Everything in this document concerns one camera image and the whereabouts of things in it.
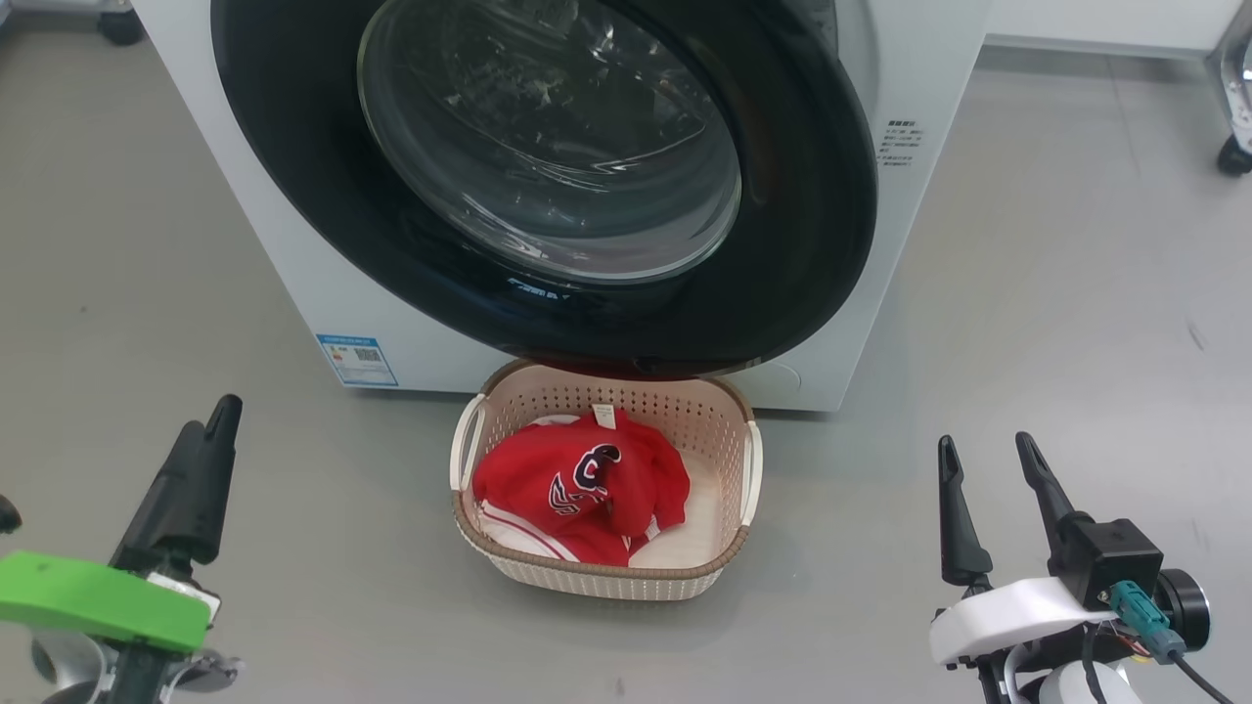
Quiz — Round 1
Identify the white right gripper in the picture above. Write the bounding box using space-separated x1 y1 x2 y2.
927 431 1118 704

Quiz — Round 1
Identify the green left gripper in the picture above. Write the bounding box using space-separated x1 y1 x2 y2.
0 395 244 654

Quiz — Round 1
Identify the red garment with white trim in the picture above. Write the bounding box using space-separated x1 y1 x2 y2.
476 499 588 563

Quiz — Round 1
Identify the red jersey with letter print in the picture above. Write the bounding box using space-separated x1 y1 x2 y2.
472 409 692 566

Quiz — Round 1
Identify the black round glass washer door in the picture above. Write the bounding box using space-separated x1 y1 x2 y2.
210 0 878 380

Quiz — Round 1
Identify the white front-load washing machine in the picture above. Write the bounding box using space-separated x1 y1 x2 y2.
132 0 994 412

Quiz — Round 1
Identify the beige perforated laundry basket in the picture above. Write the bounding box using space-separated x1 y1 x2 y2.
450 358 764 601

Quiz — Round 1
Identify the blue energy label sticker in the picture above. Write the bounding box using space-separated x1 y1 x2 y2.
315 334 399 388

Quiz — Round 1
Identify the metal partition leg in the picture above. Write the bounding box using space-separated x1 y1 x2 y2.
1208 10 1252 148

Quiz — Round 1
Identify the white partition panel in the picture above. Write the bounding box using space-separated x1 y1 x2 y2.
983 0 1243 60

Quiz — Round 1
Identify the right camera cable teal plug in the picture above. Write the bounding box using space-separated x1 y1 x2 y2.
1108 580 1238 704

